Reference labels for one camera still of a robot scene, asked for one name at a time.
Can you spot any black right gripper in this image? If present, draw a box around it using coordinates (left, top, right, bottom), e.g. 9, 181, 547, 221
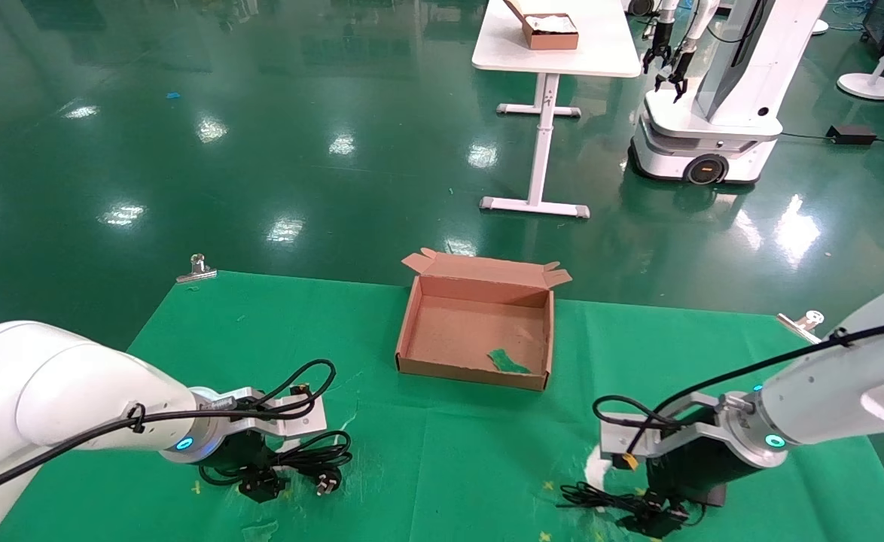
621, 440, 741, 538

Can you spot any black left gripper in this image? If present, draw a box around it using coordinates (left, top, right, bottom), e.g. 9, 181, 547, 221
220, 431, 291, 504

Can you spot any thick black power cable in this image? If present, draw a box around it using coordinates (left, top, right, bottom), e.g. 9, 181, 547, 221
200, 431, 354, 498

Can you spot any thin black cable bundle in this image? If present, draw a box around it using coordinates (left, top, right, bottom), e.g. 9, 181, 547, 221
556, 482, 706, 528

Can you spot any open brown cardboard box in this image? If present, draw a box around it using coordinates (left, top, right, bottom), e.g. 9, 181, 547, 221
395, 248, 572, 391

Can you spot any small brown cardboard box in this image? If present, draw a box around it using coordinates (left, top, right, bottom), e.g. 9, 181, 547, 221
502, 0, 580, 52

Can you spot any green table cloth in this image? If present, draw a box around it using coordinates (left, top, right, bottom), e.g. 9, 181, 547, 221
0, 269, 884, 542

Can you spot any green cloth scrap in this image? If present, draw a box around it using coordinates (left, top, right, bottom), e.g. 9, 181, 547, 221
487, 349, 533, 375

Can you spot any metal table clip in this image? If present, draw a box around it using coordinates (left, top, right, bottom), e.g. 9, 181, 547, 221
776, 310, 825, 347
177, 254, 218, 285

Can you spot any white wheeled background robot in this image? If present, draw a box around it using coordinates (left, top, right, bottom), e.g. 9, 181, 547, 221
629, 0, 831, 186

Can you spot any black power adapter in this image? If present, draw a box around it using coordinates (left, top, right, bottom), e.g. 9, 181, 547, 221
826, 125, 877, 146

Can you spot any white table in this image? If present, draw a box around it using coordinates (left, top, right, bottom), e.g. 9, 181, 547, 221
472, 0, 642, 220

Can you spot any white floor stand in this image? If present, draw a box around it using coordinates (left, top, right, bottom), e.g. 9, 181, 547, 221
837, 0, 884, 102

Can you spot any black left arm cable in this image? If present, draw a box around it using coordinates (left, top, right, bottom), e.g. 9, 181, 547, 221
0, 359, 337, 505

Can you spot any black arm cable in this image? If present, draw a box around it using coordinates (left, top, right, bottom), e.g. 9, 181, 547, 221
593, 320, 884, 452
0, 359, 337, 505

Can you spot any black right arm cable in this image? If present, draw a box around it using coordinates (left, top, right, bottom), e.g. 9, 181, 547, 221
593, 320, 884, 452

